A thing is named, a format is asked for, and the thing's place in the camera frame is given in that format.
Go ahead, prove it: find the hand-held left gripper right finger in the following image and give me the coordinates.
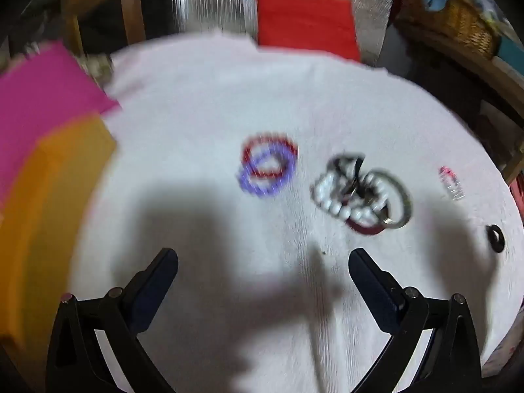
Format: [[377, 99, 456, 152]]
[[348, 248, 481, 393]]

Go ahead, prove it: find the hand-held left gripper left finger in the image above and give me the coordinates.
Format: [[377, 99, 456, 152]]
[[46, 248, 179, 393]]

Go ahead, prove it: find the dark red bangle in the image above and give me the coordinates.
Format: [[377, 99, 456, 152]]
[[346, 213, 387, 236]]

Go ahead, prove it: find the black hair tie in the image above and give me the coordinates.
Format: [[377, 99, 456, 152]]
[[487, 224, 505, 252]]

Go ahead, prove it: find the purple bead bracelet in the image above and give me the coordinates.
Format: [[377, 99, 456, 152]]
[[236, 145, 297, 197]]

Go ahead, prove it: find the red bead bracelet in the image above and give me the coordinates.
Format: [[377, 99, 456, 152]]
[[241, 132, 299, 181]]

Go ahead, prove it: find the orange cloth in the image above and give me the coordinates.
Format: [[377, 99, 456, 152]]
[[0, 112, 117, 348]]

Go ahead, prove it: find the white embossed blanket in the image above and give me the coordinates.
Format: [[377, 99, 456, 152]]
[[67, 35, 524, 393]]

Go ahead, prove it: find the pink cloth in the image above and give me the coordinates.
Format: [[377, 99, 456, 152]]
[[0, 41, 121, 214]]

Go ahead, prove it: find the patterned cloth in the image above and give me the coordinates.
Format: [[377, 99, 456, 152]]
[[78, 54, 114, 87]]

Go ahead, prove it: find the curved wooden rack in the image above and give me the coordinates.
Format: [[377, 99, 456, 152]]
[[393, 20, 524, 185]]

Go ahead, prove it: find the red cloth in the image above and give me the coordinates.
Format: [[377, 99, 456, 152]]
[[256, 0, 361, 62]]

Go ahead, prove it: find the wicker basket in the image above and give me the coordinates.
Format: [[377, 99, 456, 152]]
[[395, 0, 502, 60]]

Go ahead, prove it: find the silver foil mat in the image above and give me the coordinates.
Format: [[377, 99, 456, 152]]
[[168, 0, 398, 68]]

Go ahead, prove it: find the green ring bracelet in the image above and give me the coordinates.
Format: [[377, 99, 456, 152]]
[[364, 168, 412, 230]]

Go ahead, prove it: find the white pearl bracelet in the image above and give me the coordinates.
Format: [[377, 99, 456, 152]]
[[313, 168, 389, 222]]

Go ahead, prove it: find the wooden furniture frame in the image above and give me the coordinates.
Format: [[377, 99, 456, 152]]
[[61, 0, 148, 56]]

